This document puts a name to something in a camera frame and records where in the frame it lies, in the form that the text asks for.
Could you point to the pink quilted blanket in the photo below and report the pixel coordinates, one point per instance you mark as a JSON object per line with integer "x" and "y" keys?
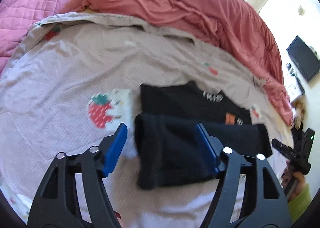
{"x": 32, "y": 0}

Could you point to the strawberry printed bed sheet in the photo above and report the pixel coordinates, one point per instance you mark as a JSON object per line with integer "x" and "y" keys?
{"x": 62, "y": 67}

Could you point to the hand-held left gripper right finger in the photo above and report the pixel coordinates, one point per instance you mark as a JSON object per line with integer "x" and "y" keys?
{"x": 207, "y": 148}

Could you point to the wall socket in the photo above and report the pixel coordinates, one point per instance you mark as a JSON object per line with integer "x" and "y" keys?
{"x": 301, "y": 10}

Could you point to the black t-shirt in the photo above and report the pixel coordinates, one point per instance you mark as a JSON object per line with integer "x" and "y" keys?
{"x": 175, "y": 148}

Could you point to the black television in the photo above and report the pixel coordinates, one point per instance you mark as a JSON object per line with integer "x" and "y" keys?
{"x": 302, "y": 59}

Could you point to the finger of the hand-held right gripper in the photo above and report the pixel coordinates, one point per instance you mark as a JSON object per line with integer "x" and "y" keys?
{"x": 283, "y": 148}

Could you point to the person's left hand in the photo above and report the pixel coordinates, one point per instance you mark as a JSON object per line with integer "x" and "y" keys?
{"x": 118, "y": 216}

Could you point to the person's right hand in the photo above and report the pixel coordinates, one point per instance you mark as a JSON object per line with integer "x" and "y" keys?
{"x": 300, "y": 183}

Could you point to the coral red duvet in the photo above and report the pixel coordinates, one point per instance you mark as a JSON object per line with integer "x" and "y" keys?
{"x": 187, "y": 5}

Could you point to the person's green sleeved right forearm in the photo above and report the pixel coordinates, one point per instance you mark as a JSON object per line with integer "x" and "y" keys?
{"x": 301, "y": 203}

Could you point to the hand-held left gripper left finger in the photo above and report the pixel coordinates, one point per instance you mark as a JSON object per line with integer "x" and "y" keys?
{"x": 116, "y": 148}

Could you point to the brown fluffy object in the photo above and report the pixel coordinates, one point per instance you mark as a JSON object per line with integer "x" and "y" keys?
{"x": 298, "y": 111}

